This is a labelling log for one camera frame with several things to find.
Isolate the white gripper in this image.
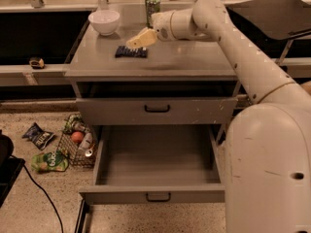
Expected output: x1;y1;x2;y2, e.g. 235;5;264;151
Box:
125;11;175;49

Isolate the blue rxbar blueberry bar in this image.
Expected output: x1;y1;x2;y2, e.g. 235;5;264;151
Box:
115;46;148;58

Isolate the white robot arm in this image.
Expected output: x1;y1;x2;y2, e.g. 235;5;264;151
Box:
126;0;311;233

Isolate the grey drawer cabinet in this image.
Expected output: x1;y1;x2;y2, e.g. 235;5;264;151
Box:
63;2;249;207

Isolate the closed grey upper drawer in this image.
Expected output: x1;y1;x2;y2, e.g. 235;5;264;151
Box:
76;98;237;125

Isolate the open grey middle drawer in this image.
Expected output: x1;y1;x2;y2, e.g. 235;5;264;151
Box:
80;124;225;205

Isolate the green soda can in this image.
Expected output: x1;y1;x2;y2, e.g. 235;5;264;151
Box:
145;0;160;28

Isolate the white bowl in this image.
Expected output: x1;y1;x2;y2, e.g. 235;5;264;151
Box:
88;10;121;36

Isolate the orange fruit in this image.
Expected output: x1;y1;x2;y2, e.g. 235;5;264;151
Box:
71;131;85;144

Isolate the blue chip bag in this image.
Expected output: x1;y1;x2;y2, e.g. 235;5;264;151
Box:
22;122;54;150

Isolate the green snack bag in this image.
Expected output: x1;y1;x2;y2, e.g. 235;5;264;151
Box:
31;150;69;173

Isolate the black bag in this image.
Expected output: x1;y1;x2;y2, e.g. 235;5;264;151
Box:
0;130;25;208

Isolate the wire basket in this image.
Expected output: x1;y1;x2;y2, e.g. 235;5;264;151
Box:
57;114;97;168

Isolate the black power cable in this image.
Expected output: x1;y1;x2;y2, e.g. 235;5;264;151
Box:
9;154;65;233

